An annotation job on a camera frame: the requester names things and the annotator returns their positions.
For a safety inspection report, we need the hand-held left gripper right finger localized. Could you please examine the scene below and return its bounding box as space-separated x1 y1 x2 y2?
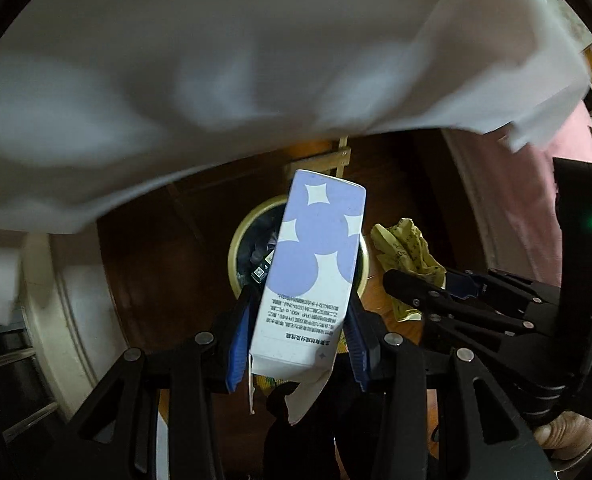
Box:
342 295 557 480

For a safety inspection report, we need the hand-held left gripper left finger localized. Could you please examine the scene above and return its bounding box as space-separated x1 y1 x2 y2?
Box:
40 284 258 480

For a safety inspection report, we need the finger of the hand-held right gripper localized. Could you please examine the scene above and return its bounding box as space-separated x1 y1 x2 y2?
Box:
445 267 564 322
382 268 564 361

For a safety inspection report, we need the yellow paper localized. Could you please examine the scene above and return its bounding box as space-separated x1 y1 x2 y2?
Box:
370 217 448 324

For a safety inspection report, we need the purple and white milk carton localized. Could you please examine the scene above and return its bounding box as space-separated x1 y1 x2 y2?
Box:
247 169 368 427

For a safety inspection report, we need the round gold-rimmed waste bin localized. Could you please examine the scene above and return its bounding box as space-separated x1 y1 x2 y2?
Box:
227 195 373 307

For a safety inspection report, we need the person's right hand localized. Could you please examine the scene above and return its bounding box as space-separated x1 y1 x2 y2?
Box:
532 411 592 462

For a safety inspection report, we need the pink bed sheet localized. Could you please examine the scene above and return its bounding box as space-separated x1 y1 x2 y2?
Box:
443 102 592 291

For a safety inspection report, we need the white curved furniture panel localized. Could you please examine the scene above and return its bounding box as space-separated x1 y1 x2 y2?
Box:
20 230 129 423

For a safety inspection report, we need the light wooden bracket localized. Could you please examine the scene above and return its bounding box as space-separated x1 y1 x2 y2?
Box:
287 134 353 175

